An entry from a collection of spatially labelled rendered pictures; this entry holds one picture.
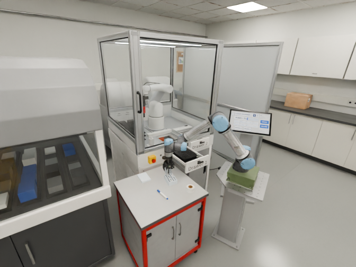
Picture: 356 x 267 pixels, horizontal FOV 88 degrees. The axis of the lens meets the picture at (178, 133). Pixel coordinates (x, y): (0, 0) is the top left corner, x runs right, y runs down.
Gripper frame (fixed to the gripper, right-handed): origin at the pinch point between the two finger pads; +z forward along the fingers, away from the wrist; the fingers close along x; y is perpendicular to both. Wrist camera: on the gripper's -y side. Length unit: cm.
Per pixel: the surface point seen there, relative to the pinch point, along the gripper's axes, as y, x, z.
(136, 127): -19, -22, -42
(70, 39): -336, -81, -128
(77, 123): 15, -64, -62
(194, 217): 32.0, 12.6, 28.7
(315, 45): -108, 340, -129
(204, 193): 32.0, 20.7, 5.3
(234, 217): 34, 59, 47
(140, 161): -19.6, -20.8, -6.0
